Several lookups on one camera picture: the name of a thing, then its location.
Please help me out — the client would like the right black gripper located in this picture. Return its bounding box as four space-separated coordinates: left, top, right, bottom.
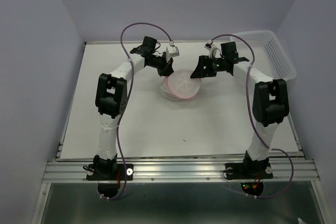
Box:
189 55 226 78

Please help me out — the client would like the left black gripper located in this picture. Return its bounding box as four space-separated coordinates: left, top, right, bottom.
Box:
147 52 175 77

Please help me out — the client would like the white mesh laundry bag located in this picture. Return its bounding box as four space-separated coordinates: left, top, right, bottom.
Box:
160 69 201 101

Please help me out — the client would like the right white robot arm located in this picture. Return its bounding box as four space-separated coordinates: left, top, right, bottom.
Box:
190 40 289 177

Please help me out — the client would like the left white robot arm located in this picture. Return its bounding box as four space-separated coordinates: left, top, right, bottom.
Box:
94 36 179 179

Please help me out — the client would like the white plastic basket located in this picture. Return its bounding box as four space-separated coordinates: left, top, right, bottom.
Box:
235 30 297 81

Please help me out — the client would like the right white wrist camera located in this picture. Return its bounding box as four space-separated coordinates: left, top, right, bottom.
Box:
205 40 218 58

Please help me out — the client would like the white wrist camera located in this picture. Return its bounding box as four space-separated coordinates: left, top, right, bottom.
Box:
205 40 218 58
165 40 180 61

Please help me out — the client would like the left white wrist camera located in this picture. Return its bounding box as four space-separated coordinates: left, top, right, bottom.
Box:
165 40 180 61

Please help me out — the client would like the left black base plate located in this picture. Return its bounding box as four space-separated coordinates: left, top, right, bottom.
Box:
82 155 134 200

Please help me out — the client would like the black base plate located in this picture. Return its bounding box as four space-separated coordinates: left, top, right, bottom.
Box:
222 152 274 197
82 155 134 200

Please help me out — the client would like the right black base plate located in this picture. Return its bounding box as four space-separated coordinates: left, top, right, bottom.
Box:
222 152 274 197

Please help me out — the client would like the aluminium rail frame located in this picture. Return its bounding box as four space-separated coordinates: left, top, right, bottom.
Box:
35 41 333 223

